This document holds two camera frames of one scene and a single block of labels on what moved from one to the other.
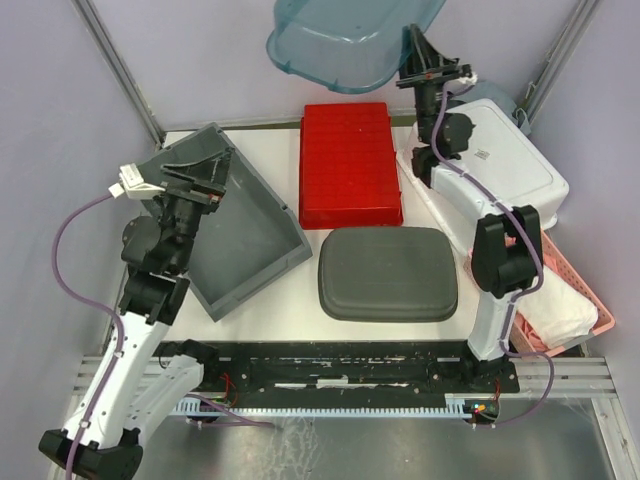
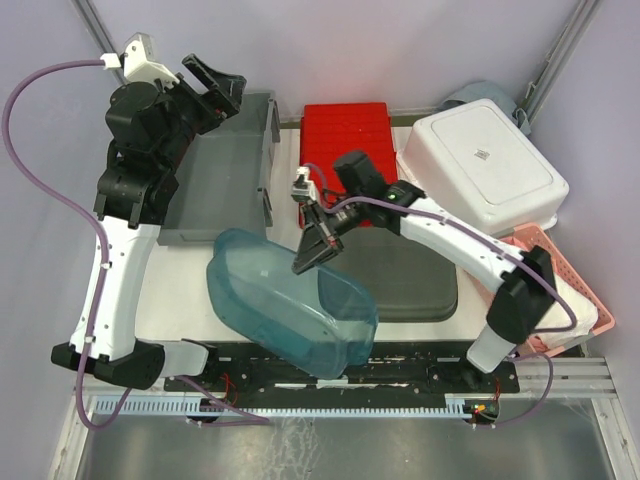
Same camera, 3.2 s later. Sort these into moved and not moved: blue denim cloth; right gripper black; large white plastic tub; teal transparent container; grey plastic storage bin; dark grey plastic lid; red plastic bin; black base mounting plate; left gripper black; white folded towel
Moved: grey plastic storage bin; teal transparent container; left gripper black; right gripper black
Not moved: dark grey plastic lid; black base mounting plate; white folded towel; blue denim cloth; large white plastic tub; red plastic bin
